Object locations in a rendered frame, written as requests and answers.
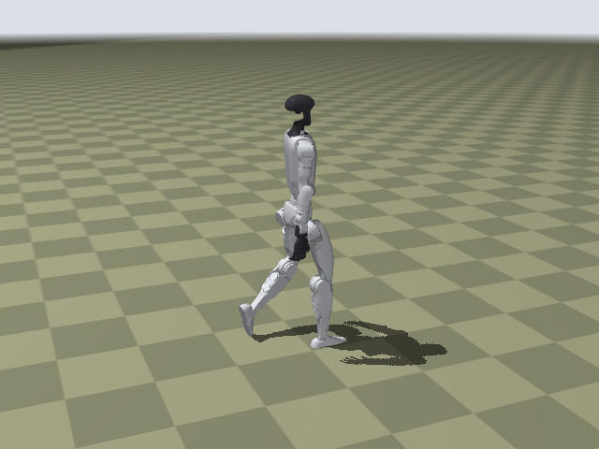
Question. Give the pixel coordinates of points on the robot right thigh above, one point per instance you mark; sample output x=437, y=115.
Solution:
x=321, y=250

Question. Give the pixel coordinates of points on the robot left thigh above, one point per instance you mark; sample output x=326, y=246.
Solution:
x=287, y=267

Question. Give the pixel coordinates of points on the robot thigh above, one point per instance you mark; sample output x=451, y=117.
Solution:
x=287, y=267
x=321, y=250

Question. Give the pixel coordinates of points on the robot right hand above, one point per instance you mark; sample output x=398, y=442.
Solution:
x=301, y=245

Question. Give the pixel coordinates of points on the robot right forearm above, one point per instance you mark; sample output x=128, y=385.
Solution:
x=304, y=202

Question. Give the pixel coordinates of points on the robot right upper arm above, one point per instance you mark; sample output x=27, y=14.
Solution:
x=305, y=154

